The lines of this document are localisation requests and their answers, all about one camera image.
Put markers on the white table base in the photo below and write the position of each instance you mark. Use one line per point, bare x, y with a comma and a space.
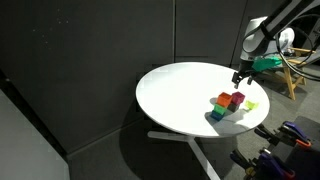
200, 156

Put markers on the wooden stool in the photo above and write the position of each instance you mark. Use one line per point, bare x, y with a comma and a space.
290, 83

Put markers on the orange block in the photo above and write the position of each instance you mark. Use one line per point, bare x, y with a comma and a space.
224, 99

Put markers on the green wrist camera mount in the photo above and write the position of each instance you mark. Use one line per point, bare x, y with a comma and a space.
266, 63

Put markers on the purple clamp with orange tip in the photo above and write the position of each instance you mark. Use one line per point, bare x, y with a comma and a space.
272, 163
294, 130

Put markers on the purple block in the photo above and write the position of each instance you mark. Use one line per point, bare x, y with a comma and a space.
238, 97

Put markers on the grey block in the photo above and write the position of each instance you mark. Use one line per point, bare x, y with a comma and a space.
233, 107

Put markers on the blue block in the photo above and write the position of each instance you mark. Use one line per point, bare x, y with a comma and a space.
216, 115

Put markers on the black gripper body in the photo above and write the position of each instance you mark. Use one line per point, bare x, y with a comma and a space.
246, 69

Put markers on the yellow-green block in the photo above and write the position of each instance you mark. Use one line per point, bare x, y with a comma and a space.
251, 105

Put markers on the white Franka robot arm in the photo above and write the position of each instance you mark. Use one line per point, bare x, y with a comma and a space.
257, 31

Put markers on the green block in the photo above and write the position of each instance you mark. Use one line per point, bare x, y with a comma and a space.
219, 109

